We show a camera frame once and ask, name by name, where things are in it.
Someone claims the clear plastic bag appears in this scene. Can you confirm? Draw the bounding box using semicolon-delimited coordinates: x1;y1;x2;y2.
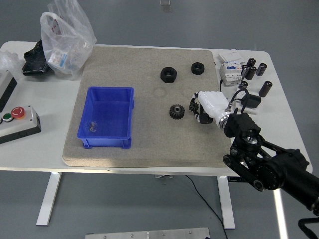
40;0;98;81

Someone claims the grey emergency stop box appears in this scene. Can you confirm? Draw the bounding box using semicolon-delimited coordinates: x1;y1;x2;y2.
0;105;42;145

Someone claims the thin black adapter cord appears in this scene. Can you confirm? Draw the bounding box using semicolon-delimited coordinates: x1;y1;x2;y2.
219;79;240;105

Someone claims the silver metal plate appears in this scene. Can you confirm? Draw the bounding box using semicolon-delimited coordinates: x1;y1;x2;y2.
85;227;211;239

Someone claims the black floor cable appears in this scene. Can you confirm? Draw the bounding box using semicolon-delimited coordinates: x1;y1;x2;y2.
184;175;229;239

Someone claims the large black hex nut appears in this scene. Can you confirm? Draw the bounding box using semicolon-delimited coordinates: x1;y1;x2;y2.
160;66;178;84

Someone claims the clear plastic wrap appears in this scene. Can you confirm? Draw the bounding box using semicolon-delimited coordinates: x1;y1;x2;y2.
0;50;22;78

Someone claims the black crumpled pouch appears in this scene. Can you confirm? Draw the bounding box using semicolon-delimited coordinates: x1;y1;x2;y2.
22;40;51;76

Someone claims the small black hex nut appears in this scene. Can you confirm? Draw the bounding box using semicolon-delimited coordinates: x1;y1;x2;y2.
191;61;206;75

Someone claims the blue white carton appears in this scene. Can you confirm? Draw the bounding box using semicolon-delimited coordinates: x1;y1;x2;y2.
48;48;68;68

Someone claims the black power adapter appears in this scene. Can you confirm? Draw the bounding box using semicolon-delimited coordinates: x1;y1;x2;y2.
245;94;262;109

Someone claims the white table leg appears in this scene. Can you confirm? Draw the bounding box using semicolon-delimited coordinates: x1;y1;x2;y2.
35;172;63;227
216;176;236;230

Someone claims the blue plastic box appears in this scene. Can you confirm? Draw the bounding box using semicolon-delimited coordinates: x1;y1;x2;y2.
76;86;136;150

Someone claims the red emergency stop button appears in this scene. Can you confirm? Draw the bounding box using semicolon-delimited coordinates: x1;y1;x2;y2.
10;106;26;120

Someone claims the white circuit breaker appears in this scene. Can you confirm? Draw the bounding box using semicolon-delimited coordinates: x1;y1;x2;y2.
219;61;244;87

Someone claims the grey-brown mat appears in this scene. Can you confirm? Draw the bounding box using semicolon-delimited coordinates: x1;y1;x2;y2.
62;45;233;167

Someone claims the metal floor socket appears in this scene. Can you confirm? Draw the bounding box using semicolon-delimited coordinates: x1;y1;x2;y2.
159;0;173;13

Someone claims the large black gear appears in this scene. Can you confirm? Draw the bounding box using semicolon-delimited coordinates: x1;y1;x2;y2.
169;104;186;121

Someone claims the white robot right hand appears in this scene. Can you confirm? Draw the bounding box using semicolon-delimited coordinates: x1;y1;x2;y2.
189;91;231;125

